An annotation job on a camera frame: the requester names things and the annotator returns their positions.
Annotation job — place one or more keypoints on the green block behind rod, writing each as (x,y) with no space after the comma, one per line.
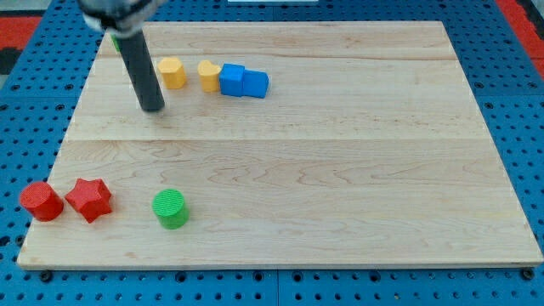
(115,43)

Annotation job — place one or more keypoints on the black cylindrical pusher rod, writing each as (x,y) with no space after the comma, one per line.
(136,58)

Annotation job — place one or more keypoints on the wooden board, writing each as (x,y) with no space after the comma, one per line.
(369,151)

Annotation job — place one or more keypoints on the blue triangle block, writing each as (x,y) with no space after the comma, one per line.
(255,84)

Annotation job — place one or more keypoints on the green cylinder block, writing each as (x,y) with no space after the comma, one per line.
(169,207)

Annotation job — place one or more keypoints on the yellow hexagon block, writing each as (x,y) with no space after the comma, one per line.
(172,72)

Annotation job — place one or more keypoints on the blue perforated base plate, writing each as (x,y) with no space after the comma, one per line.
(41,92)

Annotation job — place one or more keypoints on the yellow heart block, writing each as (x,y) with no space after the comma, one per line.
(209,76)

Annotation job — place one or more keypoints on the blue cube block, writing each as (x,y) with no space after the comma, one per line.
(231,79)

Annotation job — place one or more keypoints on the red cylinder block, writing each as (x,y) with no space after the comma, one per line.
(41,201)

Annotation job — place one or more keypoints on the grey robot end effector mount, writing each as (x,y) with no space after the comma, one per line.
(123,18)

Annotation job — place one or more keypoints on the red star block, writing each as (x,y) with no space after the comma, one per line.
(90,198)

